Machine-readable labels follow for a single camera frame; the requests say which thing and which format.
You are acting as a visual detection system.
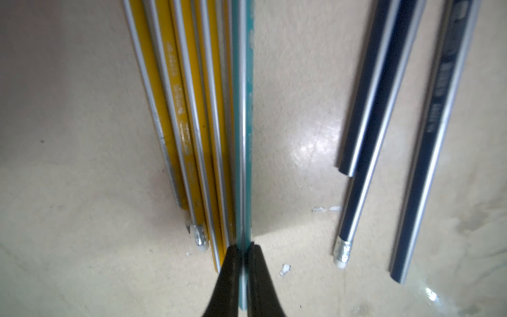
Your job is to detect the dark blue pencil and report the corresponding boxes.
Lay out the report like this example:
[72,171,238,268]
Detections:
[339,1,401,177]
[333,1,426,269]
[390,1,481,285]

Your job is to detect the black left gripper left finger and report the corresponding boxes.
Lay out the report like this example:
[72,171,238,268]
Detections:
[203,244,242,317]

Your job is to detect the yellow pencil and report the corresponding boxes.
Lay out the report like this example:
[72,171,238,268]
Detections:
[123,1,189,211]
[170,1,224,272]
[147,1,209,252]
[196,1,235,249]

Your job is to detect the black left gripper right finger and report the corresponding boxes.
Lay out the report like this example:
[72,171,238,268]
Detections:
[246,243,286,317]

